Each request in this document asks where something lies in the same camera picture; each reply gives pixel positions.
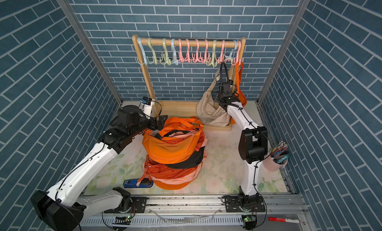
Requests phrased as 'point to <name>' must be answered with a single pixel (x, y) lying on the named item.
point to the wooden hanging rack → (169, 110)
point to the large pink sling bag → (184, 179)
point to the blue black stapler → (145, 182)
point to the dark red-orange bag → (158, 171)
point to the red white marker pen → (285, 220)
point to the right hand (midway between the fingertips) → (222, 95)
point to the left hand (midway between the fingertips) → (163, 114)
